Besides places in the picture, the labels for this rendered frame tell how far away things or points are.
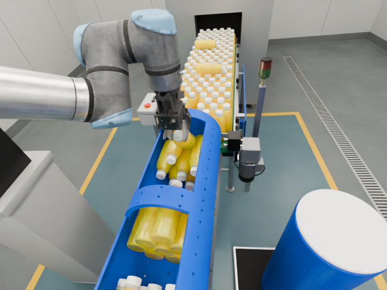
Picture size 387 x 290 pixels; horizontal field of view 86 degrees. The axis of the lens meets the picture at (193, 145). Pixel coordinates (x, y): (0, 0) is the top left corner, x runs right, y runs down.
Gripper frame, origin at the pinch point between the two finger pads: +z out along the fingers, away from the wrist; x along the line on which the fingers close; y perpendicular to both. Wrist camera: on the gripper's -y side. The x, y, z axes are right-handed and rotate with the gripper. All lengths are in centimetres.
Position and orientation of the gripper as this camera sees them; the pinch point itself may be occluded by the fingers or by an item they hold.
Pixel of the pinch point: (178, 136)
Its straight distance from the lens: 70.4
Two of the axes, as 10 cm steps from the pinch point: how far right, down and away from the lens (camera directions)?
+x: 9.8, 0.4, -1.7
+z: 0.9, 7.3, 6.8
